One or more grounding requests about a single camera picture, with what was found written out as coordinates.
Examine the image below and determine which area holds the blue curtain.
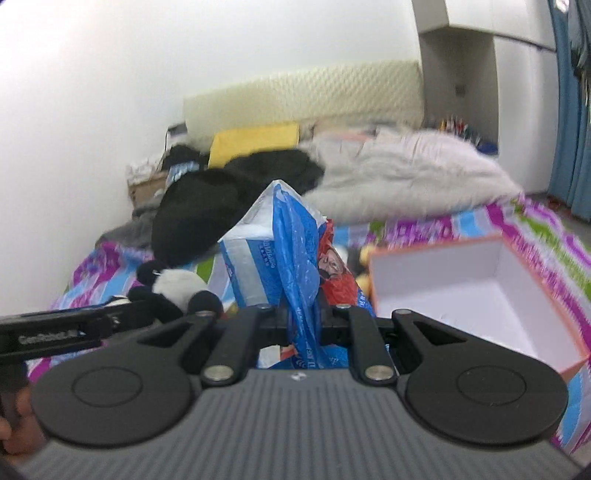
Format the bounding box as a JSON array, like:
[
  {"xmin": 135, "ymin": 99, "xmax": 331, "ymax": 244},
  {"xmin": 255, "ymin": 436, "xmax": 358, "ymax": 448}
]
[{"xmin": 548, "ymin": 1, "xmax": 590, "ymax": 221}]

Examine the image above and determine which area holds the panda plush toy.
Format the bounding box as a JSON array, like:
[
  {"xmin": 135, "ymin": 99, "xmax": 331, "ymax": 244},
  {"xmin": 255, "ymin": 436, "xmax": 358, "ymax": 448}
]
[{"xmin": 127, "ymin": 260, "xmax": 224, "ymax": 323}]

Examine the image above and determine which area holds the person's left hand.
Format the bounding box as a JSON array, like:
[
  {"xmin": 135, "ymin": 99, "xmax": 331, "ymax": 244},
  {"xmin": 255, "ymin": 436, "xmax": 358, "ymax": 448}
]
[{"xmin": 1, "ymin": 385, "xmax": 46, "ymax": 461}]

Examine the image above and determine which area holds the cardboard box by bed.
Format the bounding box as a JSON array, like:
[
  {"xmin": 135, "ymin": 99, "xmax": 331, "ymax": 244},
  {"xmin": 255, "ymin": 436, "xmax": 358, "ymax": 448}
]
[{"xmin": 127, "ymin": 171, "xmax": 168, "ymax": 207}]

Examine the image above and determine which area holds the orange cardboard box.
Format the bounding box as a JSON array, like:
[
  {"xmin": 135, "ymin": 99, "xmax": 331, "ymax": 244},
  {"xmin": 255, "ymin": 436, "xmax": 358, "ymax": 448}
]
[{"xmin": 369, "ymin": 236, "xmax": 590, "ymax": 380}]

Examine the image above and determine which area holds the grey duvet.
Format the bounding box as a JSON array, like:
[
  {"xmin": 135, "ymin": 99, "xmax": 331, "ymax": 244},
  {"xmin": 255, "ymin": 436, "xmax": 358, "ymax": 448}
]
[{"xmin": 300, "ymin": 127, "xmax": 523, "ymax": 224}]

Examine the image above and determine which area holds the black clothing pile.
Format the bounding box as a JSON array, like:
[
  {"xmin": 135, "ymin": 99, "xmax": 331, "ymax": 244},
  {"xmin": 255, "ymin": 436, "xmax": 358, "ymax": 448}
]
[{"xmin": 151, "ymin": 148, "xmax": 325, "ymax": 268}]

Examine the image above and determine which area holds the grey penguin plush toy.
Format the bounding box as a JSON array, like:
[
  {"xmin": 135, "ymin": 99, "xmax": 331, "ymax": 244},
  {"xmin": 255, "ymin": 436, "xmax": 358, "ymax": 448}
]
[{"xmin": 346, "ymin": 244, "xmax": 377, "ymax": 297}]

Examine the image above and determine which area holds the yellow pillow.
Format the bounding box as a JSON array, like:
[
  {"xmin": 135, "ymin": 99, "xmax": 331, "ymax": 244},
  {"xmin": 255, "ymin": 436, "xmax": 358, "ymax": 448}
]
[{"xmin": 208, "ymin": 123, "xmax": 300, "ymax": 168}]

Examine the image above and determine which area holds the colourful striped bed sheet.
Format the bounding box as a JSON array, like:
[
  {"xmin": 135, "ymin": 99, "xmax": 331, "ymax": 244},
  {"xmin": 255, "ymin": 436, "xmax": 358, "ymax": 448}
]
[{"xmin": 27, "ymin": 197, "xmax": 590, "ymax": 454}]

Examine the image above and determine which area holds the blue plastic snack bag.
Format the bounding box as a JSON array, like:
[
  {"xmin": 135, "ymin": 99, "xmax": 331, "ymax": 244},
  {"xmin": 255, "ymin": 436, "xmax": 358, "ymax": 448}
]
[{"xmin": 221, "ymin": 180, "xmax": 373, "ymax": 369}]

